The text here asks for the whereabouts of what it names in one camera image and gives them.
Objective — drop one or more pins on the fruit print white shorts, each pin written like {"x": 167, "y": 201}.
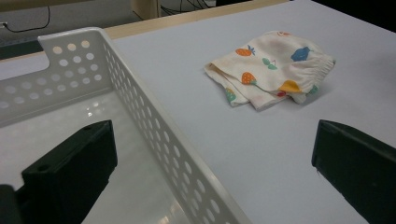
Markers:
{"x": 274, "y": 59}

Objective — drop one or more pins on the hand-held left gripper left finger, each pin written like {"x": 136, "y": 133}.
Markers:
{"x": 71, "y": 168}

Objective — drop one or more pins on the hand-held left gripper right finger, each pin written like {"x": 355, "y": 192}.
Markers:
{"x": 358, "y": 165}

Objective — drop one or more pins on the white perforated plastic basket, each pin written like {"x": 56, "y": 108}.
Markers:
{"x": 134, "y": 193}

